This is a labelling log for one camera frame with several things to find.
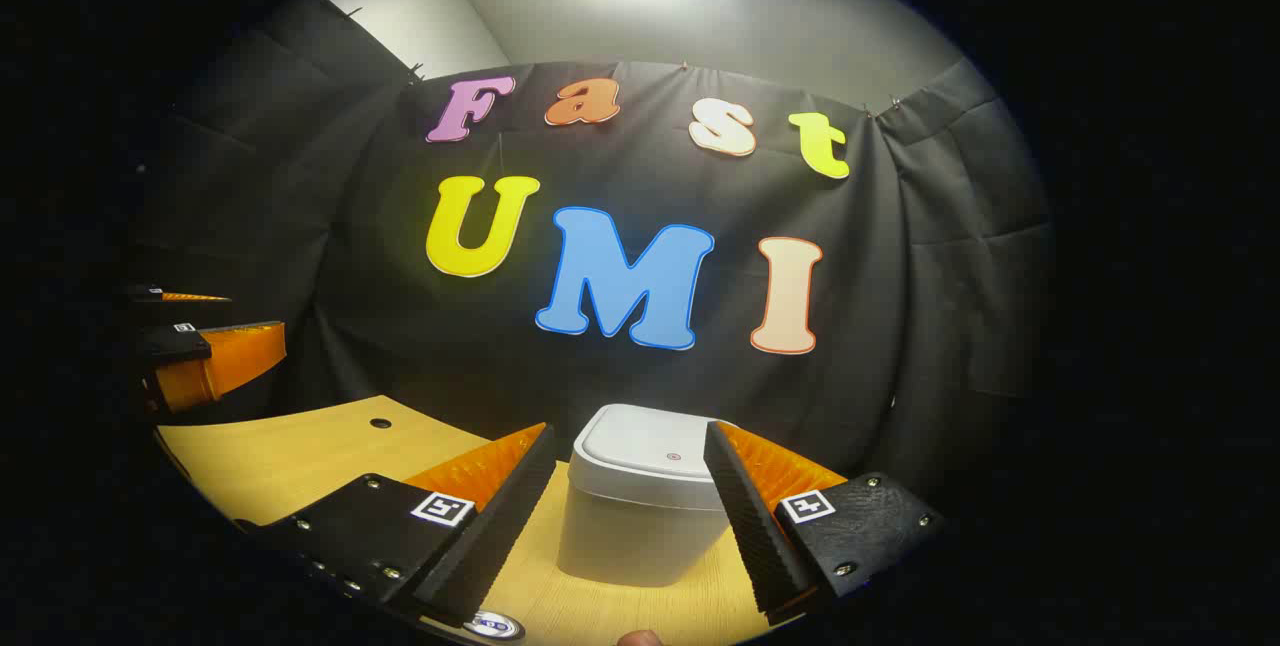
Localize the black backdrop cloth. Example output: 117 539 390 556
130 0 1056 527

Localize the white desktop garbage bin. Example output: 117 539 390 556
557 403 761 589

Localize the wooden desktop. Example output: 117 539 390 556
155 394 801 646

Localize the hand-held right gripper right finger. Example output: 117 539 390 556
703 419 948 627

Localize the pop can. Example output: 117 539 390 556
465 609 526 641

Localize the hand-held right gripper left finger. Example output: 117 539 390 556
235 423 557 629

